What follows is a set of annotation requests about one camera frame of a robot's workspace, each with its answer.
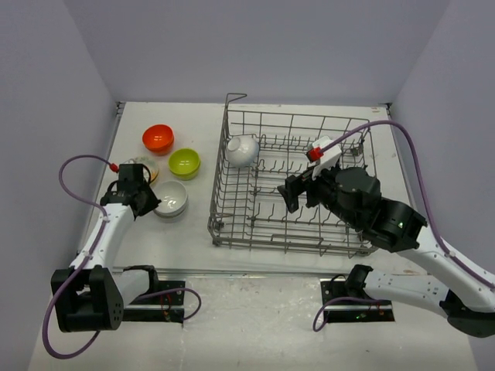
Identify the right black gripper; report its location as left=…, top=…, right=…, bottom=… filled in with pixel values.
left=277, top=158, right=360, bottom=229

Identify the floral patterned bowl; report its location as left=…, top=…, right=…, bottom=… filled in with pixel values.
left=125, top=156, right=159, bottom=184

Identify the white bowl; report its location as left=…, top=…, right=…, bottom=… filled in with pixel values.
left=153, top=201, right=189, bottom=221
left=226, top=135, right=259, bottom=168
left=154, top=181, right=188, bottom=213

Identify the lime green bowl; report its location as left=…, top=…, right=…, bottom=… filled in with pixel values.
left=169, top=148, right=201, bottom=173
left=171, top=165, right=200, bottom=181

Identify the orange bowl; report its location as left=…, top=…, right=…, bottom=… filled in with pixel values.
left=148, top=136, right=175, bottom=156
left=142, top=124, right=174, bottom=151

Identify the white bowl front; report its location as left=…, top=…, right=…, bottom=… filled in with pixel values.
left=153, top=201, right=189, bottom=221

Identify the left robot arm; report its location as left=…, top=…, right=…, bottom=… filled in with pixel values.
left=50, top=163, right=161, bottom=332

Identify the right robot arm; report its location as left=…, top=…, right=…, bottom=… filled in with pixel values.
left=278, top=166, right=494, bottom=338

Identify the grey wire dish rack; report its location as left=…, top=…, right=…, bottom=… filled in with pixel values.
left=207, top=93, right=376, bottom=258

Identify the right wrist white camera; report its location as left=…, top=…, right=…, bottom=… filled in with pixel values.
left=306, top=136, right=342, bottom=180

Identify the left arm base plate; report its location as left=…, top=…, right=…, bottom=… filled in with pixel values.
left=123, top=280, right=186, bottom=324

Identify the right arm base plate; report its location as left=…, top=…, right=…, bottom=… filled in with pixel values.
left=319, top=274, right=395, bottom=325

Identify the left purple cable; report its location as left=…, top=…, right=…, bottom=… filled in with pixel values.
left=41, top=154, right=203, bottom=359

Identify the purple cable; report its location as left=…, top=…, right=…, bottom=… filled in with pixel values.
left=312, top=120, right=495, bottom=332
left=41, top=154, right=203, bottom=359

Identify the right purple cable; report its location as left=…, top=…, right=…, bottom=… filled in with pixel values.
left=312, top=120, right=495, bottom=332

